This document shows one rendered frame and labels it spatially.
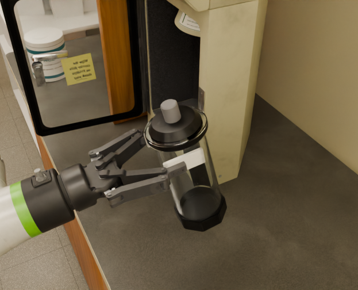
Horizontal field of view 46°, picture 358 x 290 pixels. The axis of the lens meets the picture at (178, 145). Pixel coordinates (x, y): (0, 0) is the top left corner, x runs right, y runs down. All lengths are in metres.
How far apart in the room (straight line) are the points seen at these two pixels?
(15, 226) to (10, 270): 1.52
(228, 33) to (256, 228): 0.45
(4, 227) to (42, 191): 0.08
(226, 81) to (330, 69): 0.40
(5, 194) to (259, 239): 0.56
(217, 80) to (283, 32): 0.49
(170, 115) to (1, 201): 0.29
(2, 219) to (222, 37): 0.51
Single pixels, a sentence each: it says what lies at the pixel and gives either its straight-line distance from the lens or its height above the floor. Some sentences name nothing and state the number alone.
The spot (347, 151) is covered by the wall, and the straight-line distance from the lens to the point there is 1.25.
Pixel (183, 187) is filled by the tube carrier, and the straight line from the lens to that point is 0.74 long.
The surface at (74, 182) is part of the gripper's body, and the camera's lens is 0.68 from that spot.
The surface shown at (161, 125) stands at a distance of 0.69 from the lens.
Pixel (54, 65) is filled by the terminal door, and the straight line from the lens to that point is 1.10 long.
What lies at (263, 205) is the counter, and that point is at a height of 0.94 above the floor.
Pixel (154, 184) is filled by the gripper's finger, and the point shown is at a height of 1.24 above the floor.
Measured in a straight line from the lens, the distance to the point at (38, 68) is 1.08.
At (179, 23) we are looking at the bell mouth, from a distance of 0.96.
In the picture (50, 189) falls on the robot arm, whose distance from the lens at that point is 0.67.
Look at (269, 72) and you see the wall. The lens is 1.42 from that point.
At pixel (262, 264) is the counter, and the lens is 0.95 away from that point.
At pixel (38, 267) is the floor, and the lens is 2.17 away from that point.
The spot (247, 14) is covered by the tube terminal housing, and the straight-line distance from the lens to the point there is 0.86.
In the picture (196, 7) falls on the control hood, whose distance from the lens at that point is 0.78.
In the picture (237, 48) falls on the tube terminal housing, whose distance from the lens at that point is 0.87.
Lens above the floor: 1.70
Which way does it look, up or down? 39 degrees down
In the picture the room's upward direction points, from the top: straight up
